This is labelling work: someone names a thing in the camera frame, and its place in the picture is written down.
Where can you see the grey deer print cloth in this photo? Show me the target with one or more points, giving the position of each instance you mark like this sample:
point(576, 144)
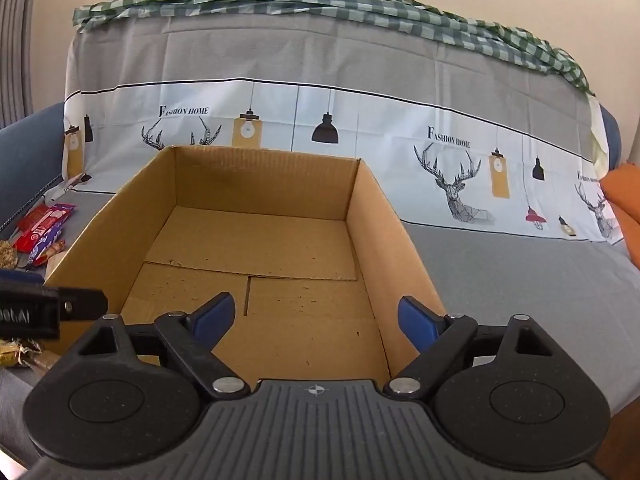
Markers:
point(350, 60)

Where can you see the gold candy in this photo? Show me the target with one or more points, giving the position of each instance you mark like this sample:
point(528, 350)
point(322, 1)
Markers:
point(10, 355)

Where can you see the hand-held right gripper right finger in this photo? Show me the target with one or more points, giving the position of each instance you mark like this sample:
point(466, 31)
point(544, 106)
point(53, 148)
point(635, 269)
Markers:
point(417, 322)

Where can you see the purple snack packet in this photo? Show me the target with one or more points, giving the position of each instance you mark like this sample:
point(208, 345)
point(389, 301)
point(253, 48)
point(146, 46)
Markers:
point(50, 244)

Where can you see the grey curtain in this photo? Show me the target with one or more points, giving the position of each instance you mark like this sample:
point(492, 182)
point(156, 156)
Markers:
point(15, 60)

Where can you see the orange cushion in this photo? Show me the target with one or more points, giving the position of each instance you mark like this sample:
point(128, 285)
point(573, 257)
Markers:
point(625, 195)

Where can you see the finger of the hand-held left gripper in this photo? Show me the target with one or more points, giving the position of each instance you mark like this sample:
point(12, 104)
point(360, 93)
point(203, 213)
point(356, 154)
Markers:
point(82, 304)
point(20, 277)

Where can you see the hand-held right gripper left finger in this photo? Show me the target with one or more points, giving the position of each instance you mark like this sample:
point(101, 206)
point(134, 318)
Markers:
point(215, 317)

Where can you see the brown wrapped candy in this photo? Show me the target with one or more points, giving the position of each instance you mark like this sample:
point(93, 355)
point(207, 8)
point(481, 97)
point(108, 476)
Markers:
point(42, 360)

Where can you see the cardboard box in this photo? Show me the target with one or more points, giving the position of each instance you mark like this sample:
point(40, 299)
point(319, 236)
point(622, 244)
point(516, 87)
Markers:
point(250, 250)

